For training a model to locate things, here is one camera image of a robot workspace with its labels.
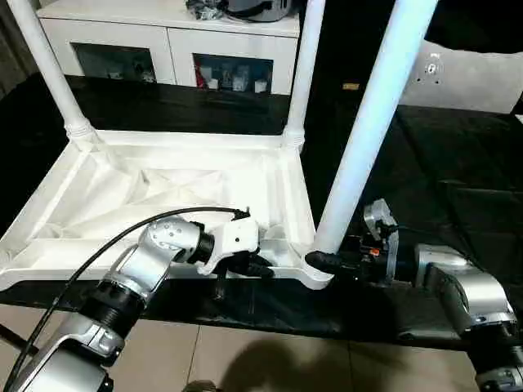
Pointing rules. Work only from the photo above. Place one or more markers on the white plastic table top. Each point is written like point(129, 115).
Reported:
point(122, 171)

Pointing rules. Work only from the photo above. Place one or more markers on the white plastic table leg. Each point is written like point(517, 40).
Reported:
point(306, 61)
point(376, 102)
point(53, 73)

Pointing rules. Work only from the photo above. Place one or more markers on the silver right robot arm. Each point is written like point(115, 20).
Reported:
point(482, 290)

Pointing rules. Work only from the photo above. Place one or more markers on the black left robot foot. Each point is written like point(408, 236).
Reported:
point(202, 386)

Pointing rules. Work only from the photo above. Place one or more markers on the white pillow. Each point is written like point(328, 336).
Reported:
point(470, 85)

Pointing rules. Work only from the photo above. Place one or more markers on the black box with gold label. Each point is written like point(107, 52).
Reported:
point(347, 41)

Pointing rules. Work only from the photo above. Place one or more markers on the black metal table leg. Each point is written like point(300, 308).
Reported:
point(10, 335)

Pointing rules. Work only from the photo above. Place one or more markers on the grey round pot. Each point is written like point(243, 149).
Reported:
point(261, 10)

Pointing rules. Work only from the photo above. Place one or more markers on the white glass-door cabinet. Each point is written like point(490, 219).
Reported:
point(122, 32)

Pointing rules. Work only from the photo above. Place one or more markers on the grey curtain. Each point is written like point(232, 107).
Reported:
point(16, 45)

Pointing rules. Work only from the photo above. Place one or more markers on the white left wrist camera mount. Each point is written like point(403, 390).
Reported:
point(237, 241)

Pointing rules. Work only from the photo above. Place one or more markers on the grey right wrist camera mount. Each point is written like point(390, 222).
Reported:
point(380, 212)

